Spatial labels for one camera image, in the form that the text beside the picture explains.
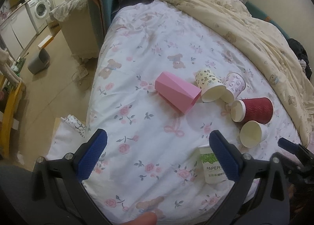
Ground black clothes by wall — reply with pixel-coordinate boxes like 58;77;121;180
287;38;312;80

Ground cream bear print duvet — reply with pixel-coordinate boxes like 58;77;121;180
161;0;313;146

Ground red ripple paper cup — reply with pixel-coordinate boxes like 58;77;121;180
230;97;274;124

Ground white washing machine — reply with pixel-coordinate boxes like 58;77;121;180
26;0;50;35

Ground yellow wooden chair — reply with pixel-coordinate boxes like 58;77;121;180
1;82;25;159

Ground white green paper cup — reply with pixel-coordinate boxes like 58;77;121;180
199;145;227;184

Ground white kitchen cabinet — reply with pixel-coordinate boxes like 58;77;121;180
1;5;36;59

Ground operator thumb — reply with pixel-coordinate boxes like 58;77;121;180
122;212;158;225

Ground pink faceted plastic cup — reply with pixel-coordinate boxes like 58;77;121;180
154;72;201;113

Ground grey trash bin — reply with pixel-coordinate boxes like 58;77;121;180
28;48;51;75

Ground plain white paper cup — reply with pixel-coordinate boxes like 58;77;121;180
239;120;268;148

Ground white floral bed sheet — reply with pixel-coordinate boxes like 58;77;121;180
47;0;300;224

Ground yellow patterned paper cup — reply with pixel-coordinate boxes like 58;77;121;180
195;69;226;103

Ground pink patterned paper cup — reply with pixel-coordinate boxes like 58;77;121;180
221;72;246;103

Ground white patterned tissue pack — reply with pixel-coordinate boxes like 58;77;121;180
61;115;86;138

